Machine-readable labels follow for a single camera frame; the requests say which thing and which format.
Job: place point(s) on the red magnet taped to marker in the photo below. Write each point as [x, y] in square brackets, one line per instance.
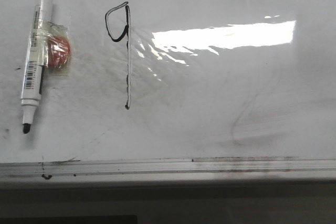
[57, 47]

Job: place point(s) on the white whiteboard with aluminium frame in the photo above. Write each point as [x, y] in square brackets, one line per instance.
[174, 91]

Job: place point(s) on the white whiteboard marker pen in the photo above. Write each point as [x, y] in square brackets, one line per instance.
[36, 61]

